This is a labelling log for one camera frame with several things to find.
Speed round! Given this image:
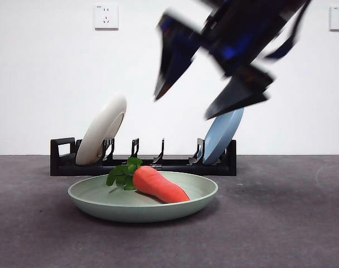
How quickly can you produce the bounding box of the cream plate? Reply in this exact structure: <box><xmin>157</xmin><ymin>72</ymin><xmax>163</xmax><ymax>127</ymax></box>
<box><xmin>76</xmin><ymin>93</ymin><xmax>128</xmax><ymax>166</ymax></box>

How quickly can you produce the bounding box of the black plate rack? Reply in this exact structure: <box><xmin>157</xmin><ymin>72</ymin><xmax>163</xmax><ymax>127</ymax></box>
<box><xmin>50</xmin><ymin>136</ymin><xmax>238</xmax><ymax>176</ymax></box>

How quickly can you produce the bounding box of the black cable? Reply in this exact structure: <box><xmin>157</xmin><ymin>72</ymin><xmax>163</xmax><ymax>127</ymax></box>
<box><xmin>264</xmin><ymin>1</ymin><xmax>308</xmax><ymax>60</ymax></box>

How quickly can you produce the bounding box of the blue plate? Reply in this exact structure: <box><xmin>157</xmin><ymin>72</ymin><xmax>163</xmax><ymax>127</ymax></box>
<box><xmin>202</xmin><ymin>107</ymin><xmax>245</xmax><ymax>165</ymax></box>

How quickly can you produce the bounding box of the green plate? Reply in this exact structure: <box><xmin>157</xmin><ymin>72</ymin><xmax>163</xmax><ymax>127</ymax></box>
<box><xmin>67</xmin><ymin>171</ymin><xmax>219</xmax><ymax>223</ymax></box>

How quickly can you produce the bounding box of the orange carrot with green leaves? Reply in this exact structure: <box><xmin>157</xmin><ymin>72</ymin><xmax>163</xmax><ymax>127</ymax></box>
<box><xmin>106</xmin><ymin>157</ymin><xmax>191</xmax><ymax>204</ymax></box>

